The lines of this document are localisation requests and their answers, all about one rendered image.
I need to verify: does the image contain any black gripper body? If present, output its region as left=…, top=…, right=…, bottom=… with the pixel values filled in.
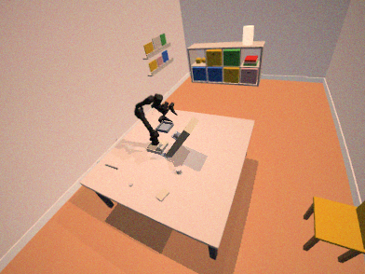
left=157, top=103, right=174, bottom=123

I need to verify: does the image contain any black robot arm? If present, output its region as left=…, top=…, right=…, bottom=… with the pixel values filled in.
left=134, top=93, right=169, bottom=145

